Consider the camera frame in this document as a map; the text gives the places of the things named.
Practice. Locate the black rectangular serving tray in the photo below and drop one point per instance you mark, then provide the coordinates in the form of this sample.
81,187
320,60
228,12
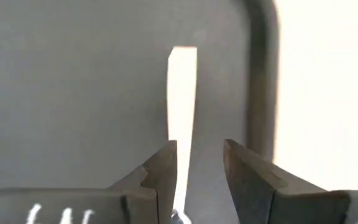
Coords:
73,93

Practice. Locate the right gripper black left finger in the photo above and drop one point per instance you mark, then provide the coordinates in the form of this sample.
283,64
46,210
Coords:
141,205

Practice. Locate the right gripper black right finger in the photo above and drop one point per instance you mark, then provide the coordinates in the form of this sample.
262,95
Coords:
275,205

